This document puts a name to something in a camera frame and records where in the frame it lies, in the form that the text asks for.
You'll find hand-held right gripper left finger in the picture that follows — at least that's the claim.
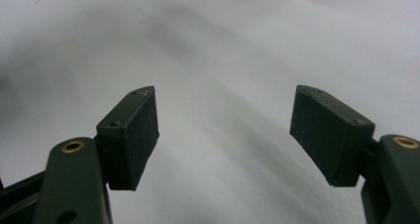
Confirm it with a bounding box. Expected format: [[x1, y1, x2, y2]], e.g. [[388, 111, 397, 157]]
[[95, 85, 160, 192]]

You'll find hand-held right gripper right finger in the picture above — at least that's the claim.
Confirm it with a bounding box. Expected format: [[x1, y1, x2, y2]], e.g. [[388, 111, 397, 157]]
[[288, 84, 376, 188]]

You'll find white board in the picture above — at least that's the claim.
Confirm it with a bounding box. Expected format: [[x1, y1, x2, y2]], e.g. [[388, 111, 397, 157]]
[[0, 0, 420, 224]]

